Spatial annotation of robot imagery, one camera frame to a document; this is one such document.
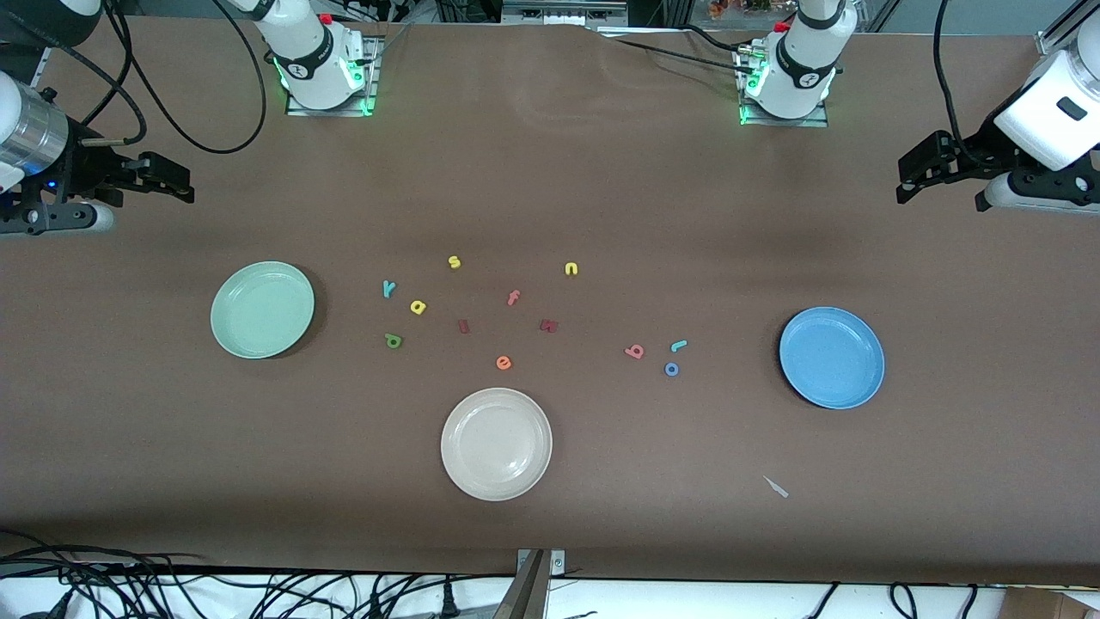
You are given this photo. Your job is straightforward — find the brown cardboard box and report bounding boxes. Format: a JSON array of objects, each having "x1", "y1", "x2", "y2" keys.
[{"x1": 1001, "y1": 586, "x2": 1100, "y2": 619}]

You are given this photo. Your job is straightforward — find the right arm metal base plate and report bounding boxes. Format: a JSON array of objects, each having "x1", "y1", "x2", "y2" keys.
[{"x1": 286, "y1": 34, "x2": 379, "y2": 117}]

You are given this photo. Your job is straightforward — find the tangled black floor cables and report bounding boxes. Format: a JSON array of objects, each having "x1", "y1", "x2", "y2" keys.
[{"x1": 0, "y1": 529, "x2": 516, "y2": 619}]

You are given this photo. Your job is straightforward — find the aluminium frame profile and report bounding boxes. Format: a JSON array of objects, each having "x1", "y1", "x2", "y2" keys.
[{"x1": 1036, "y1": 0, "x2": 1085, "y2": 58}]

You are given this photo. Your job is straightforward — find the blue plate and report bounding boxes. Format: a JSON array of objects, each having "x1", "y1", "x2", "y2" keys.
[{"x1": 779, "y1": 306, "x2": 886, "y2": 410}]

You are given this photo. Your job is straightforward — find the black cable on table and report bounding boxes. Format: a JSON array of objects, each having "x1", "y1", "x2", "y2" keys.
[{"x1": 602, "y1": 24, "x2": 757, "y2": 78}]

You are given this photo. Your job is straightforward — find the grey angled metal bar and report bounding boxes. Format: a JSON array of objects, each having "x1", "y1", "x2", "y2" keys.
[{"x1": 492, "y1": 550, "x2": 548, "y2": 619}]

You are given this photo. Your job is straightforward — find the green plate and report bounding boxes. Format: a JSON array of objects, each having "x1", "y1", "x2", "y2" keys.
[{"x1": 210, "y1": 260, "x2": 316, "y2": 360}]

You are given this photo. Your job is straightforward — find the metal table edge bracket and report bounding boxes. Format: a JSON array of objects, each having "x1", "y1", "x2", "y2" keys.
[{"x1": 514, "y1": 549, "x2": 568, "y2": 579}]

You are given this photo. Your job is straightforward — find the grey metal background frame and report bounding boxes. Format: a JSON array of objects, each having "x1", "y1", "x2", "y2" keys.
[{"x1": 501, "y1": 0, "x2": 630, "y2": 27}]

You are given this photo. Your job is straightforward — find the beige plate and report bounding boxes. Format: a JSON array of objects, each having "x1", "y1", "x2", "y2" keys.
[{"x1": 440, "y1": 387, "x2": 553, "y2": 502}]

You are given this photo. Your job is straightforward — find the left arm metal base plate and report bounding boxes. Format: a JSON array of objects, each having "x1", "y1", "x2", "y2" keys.
[{"x1": 737, "y1": 47, "x2": 830, "y2": 128}]

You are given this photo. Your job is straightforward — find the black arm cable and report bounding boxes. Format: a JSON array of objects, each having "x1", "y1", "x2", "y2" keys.
[
  {"x1": 52, "y1": 0, "x2": 269, "y2": 156},
  {"x1": 932, "y1": 0, "x2": 985, "y2": 169}
]

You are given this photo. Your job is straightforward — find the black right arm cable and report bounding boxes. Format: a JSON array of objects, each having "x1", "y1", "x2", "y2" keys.
[{"x1": 52, "y1": 0, "x2": 269, "y2": 156}]

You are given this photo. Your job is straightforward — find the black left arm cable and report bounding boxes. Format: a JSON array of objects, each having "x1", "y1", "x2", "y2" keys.
[{"x1": 932, "y1": 0, "x2": 985, "y2": 169}]

